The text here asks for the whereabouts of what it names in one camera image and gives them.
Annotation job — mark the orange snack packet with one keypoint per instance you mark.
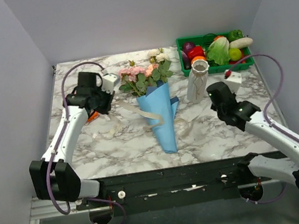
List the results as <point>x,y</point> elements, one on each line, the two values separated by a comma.
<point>93,116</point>

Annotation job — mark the green lettuce toy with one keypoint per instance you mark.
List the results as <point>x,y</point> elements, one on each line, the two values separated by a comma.
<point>218,51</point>

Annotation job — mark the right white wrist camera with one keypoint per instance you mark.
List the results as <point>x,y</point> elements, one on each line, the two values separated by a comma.
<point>233,80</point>

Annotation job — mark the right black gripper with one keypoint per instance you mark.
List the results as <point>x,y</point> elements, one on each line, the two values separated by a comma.
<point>213,107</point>

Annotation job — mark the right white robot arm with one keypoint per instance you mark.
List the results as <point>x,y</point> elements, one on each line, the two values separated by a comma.
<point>249,118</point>

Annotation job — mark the blue flower bouquet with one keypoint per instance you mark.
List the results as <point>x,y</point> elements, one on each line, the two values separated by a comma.
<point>151,88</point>

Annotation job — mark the white ribbed ceramic vase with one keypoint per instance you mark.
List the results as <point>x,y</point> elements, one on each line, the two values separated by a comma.
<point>197,81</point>

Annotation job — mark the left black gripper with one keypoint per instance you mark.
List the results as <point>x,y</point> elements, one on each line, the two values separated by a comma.
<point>106,110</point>

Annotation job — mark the green apple toy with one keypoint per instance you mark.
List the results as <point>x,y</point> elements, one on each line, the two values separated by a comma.
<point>235,54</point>

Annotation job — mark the green plastic basket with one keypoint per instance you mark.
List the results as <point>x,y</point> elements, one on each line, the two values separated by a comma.
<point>204,41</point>

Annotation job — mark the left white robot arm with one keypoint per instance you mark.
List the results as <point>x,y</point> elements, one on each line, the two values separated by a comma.
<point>52,175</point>

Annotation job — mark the red chili peppers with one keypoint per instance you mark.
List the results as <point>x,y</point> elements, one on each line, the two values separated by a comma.
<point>245,53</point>

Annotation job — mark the white radish toy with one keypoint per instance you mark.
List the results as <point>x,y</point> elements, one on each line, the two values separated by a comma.
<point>241,43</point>

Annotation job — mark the green bell pepper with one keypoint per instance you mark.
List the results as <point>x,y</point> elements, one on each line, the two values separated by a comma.
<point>234,35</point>

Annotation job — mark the purple eggplant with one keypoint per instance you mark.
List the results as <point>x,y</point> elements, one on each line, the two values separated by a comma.
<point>186,61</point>

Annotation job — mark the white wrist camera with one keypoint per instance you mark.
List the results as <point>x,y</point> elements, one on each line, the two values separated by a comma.
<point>109,81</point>
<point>233,80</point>

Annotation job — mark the black mounting base plate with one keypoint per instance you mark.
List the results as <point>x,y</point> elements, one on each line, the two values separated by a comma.
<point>166,188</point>

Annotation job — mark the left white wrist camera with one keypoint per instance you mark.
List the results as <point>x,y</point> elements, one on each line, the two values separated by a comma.
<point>109,81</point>

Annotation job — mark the purple onion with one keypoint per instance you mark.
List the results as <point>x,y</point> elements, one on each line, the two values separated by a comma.
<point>188,46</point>

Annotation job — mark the red bell pepper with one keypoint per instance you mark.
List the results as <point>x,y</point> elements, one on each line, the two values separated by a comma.
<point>195,51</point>

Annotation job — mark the cream printed ribbon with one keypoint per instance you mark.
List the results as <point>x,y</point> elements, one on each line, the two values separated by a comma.
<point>188,125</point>

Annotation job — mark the orange pumpkin toy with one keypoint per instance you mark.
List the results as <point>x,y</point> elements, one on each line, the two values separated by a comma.
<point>198,58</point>

